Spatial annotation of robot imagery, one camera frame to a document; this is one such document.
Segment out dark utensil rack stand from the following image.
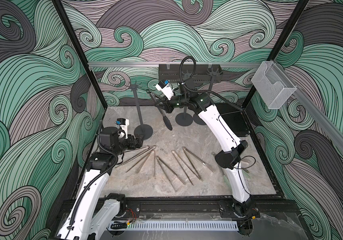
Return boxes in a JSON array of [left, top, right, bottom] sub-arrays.
[[193, 66, 222, 126], [175, 84, 193, 127], [128, 83, 153, 140]]

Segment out black tray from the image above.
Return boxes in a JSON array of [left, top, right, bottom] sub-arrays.
[[216, 103, 250, 137]]

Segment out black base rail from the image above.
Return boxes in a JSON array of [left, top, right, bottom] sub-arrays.
[[60, 196, 298, 220]]

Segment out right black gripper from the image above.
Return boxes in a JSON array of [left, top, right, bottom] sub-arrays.
[[154, 94, 190, 115]]

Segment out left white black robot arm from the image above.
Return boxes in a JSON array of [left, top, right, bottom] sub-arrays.
[[54, 119, 143, 240]]

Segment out black metal tongs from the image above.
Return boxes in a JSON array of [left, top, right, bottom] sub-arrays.
[[146, 89, 173, 131]]

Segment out black perforated wall shelf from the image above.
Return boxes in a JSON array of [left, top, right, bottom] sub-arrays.
[[158, 64, 223, 84]]

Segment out clear plastic wall bin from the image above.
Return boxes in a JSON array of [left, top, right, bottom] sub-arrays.
[[252, 61, 297, 110]]

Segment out white slotted cable duct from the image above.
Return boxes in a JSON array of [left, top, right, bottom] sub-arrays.
[[107, 221, 239, 232]]

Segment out clear tipped metal tongs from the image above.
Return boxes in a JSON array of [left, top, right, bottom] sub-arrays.
[[238, 161, 250, 174]]

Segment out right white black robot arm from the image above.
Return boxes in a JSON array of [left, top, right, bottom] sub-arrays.
[[154, 93, 257, 217]]

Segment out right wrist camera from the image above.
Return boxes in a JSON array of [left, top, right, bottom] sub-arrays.
[[155, 80, 175, 100]]

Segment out green metal tongs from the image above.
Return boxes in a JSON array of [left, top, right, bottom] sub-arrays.
[[211, 152, 225, 176]]

